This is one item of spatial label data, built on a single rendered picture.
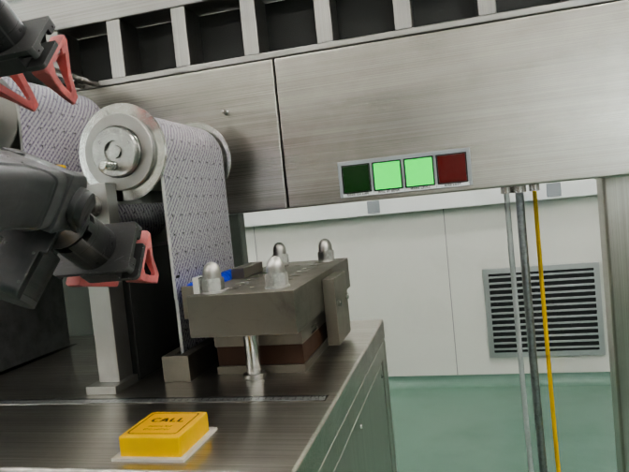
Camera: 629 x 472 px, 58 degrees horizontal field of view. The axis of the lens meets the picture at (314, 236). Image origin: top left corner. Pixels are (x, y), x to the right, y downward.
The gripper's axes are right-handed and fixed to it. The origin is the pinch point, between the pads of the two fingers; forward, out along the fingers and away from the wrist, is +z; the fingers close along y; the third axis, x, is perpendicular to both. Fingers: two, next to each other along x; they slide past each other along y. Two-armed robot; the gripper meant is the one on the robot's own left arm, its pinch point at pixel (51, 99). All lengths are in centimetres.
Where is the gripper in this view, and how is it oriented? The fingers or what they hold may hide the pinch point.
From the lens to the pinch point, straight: 82.6
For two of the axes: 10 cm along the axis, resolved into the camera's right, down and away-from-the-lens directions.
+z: 2.5, 5.8, 7.7
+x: 0.7, -8.1, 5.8
